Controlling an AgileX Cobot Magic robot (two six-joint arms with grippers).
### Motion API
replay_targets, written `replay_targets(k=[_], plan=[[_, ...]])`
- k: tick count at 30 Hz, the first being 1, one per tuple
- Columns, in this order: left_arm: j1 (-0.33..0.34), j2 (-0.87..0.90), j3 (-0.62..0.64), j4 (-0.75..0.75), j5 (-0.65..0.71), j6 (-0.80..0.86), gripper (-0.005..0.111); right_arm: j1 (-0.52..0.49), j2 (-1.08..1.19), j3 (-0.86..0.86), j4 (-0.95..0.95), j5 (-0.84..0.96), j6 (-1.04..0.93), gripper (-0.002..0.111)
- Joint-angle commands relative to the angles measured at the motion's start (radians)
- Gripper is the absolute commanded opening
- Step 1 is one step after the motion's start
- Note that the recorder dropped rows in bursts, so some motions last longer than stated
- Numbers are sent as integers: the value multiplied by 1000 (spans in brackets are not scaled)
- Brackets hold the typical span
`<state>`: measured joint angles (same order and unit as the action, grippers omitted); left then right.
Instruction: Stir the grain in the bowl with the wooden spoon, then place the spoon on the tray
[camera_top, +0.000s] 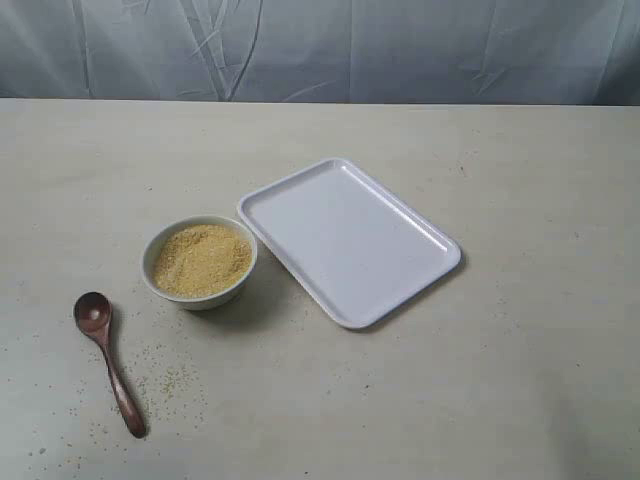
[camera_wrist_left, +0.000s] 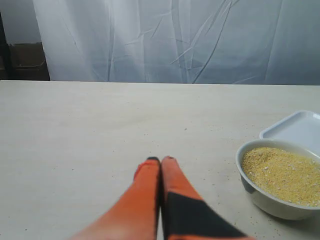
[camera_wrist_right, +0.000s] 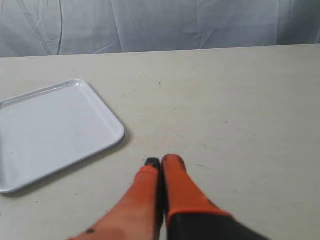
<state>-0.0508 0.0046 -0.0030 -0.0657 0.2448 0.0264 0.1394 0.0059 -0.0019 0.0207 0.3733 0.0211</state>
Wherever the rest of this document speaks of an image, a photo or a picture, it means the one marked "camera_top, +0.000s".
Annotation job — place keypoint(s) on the dark brown wooden spoon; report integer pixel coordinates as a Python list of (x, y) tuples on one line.
[(93, 314)]

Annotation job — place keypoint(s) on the white rectangular plastic tray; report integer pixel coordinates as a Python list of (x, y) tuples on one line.
[(356, 248)]

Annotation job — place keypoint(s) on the white ceramic bowl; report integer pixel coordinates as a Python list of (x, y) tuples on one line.
[(154, 246)]

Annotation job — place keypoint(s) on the white backdrop curtain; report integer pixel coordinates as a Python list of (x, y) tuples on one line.
[(454, 52)]

